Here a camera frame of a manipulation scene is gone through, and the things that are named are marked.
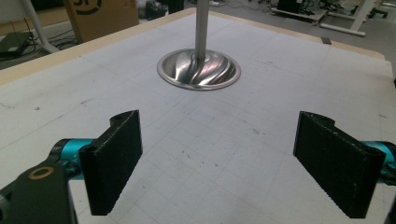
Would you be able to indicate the grey tape piece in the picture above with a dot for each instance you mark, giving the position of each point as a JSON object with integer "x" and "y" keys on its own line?
{"x": 326, "y": 40}

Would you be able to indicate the white grid mat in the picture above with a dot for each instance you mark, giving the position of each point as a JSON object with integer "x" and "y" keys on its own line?
{"x": 218, "y": 140}

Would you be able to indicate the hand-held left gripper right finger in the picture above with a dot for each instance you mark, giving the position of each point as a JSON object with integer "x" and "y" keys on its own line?
{"x": 336, "y": 165}

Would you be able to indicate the steel utensil stand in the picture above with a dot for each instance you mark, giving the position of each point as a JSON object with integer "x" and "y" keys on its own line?
{"x": 201, "y": 31}

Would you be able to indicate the grey rounded object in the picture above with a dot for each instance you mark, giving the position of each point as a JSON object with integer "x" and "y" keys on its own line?
{"x": 155, "y": 9}

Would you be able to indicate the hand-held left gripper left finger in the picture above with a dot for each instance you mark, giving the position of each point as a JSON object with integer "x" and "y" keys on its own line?
{"x": 115, "y": 161}

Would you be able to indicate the brown cardboard box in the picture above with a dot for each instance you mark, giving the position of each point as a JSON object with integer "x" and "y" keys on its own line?
{"x": 102, "y": 21}

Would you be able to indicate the white metal stand leg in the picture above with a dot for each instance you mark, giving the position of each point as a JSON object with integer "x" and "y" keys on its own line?
{"x": 35, "y": 25}

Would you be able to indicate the white desk frame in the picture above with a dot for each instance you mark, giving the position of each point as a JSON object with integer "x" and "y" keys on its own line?
{"x": 355, "y": 21}

